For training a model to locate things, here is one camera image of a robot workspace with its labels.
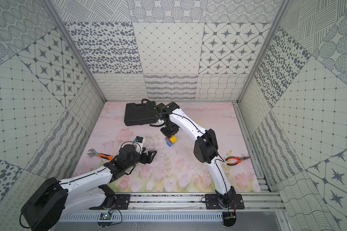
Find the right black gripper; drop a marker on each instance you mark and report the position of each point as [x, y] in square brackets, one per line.
[168, 134]

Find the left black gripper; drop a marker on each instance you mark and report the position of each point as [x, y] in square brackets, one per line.
[142, 157]

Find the yellow lego brick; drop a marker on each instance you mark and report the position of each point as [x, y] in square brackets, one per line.
[173, 139]

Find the light blue long lego brick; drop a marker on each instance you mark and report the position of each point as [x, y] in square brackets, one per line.
[169, 143]

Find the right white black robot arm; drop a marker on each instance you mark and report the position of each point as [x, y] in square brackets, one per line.
[205, 147]

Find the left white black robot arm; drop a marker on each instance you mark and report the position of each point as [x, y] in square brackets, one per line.
[56, 199]

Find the black plastic tool case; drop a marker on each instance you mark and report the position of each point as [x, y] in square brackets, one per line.
[138, 114]

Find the pink floral table mat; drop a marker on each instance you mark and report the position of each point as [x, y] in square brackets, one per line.
[174, 168]

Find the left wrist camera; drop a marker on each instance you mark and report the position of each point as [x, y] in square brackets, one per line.
[139, 140]

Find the adjustable wrench orange handle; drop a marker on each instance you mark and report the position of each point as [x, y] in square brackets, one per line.
[94, 153]

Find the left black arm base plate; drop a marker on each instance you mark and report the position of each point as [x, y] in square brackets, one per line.
[118, 201]

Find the aluminium rail frame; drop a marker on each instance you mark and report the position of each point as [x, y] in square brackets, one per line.
[192, 202]

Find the white perforated cable duct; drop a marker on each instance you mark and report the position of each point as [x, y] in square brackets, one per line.
[145, 216]

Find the orange handled pliers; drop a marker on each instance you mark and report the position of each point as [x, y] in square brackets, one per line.
[237, 160]

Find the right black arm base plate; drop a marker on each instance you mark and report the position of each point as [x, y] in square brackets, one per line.
[215, 201]

